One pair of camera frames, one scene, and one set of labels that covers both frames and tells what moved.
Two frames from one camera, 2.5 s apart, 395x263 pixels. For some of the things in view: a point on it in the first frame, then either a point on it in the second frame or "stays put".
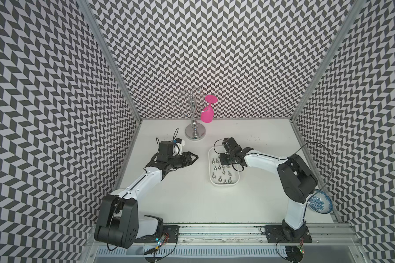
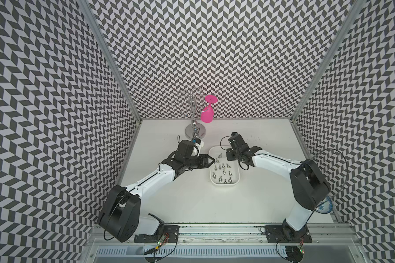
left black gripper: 187,159 → 204,161
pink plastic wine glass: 207,113 stays put
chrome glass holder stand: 195,131 stays put
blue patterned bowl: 320,202 stays put
